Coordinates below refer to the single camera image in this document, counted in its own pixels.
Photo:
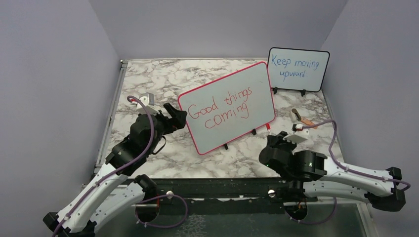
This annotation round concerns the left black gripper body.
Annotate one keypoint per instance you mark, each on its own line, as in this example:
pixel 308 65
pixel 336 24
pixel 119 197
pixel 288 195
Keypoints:
pixel 170 125

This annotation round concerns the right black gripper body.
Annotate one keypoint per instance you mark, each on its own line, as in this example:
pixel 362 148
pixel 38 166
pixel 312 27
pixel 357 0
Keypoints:
pixel 284 145

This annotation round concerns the red white marker pen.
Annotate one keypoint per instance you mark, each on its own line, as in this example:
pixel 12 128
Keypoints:
pixel 268 127

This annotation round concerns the red framed whiteboard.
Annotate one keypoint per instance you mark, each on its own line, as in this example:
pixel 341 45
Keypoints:
pixel 227 108

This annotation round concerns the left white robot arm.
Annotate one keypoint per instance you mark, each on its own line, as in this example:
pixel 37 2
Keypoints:
pixel 94 206

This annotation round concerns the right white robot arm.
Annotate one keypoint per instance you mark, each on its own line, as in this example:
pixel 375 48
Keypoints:
pixel 308 174

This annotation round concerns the black framed whiteboard with writing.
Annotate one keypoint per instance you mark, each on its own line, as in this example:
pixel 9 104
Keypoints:
pixel 297 69

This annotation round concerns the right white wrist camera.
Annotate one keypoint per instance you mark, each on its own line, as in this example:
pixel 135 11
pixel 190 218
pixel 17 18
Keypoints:
pixel 299 134

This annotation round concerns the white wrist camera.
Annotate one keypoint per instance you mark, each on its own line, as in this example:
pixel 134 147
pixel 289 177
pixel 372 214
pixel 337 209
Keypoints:
pixel 148 100
pixel 299 134

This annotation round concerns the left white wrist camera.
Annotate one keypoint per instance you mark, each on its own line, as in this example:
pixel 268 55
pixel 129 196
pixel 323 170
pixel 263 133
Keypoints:
pixel 148 100

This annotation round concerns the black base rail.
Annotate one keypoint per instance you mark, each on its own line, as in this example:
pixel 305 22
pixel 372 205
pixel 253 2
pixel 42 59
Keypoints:
pixel 214 196

